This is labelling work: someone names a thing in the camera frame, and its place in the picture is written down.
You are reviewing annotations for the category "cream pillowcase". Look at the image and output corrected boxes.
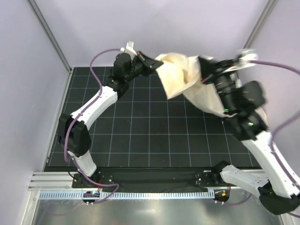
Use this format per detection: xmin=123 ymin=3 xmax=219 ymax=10
xmin=155 ymin=52 xmax=238 ymax=118

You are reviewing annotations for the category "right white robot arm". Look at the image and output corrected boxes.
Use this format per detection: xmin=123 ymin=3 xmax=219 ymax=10
xmin=198 ymin=52 xmax=300 ymax=215

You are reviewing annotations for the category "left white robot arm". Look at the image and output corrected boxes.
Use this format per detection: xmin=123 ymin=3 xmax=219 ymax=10
xmin=58 ymin=52 xmax=163 ymax=188

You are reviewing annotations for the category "black grid mat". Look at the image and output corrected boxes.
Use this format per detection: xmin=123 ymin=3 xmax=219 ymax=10
xmin=43 ymin=66 xmax=269 ymax=169

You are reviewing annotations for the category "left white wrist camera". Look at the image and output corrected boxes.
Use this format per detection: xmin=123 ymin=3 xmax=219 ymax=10
xmin=120 ymin=41 xmax=137 ymax=59

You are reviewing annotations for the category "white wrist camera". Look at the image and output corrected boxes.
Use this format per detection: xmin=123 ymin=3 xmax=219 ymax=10
xmin=231 ymin=49 xmax=258 ymax=70
xmin=120 ymin=41 xmax=137 ymax=59

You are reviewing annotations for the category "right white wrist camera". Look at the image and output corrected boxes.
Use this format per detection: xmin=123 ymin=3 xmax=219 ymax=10
xmin=231 ymin=49 xmax=258 ymax=70

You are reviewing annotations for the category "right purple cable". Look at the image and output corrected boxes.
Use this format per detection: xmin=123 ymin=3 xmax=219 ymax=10
xmin=220 ymin=60 xmax=300 ymax=218

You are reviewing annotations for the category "right aluminium frame post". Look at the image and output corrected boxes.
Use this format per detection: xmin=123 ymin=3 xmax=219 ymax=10
xmin=243 ymin=0 xmax=278 ymax=49

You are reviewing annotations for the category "aluminium frame post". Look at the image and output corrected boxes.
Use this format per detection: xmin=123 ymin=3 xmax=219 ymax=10
xmin=26 ymin=0 xmax=72 ymax=73
xmin=243 ymin=0 xmax=278 ymax=49

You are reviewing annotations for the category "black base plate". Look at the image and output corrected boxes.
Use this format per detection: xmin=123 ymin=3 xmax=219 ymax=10
xmin=72 ymin=167 xmax=234 ymax=193

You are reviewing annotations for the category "slotted cable duct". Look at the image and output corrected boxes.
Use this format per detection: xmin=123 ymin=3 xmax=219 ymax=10
xmin=38 ymin=190 xmax=215 ymax=200

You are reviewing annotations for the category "left aluminium frame post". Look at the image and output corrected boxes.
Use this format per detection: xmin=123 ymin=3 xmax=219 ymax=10
xmin=26 ymin=0 xmax=72 ymax=73

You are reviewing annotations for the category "aluminium rail front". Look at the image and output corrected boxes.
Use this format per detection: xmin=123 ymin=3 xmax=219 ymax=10
xmin=28 ymin=170 xmax=285 ymax=191

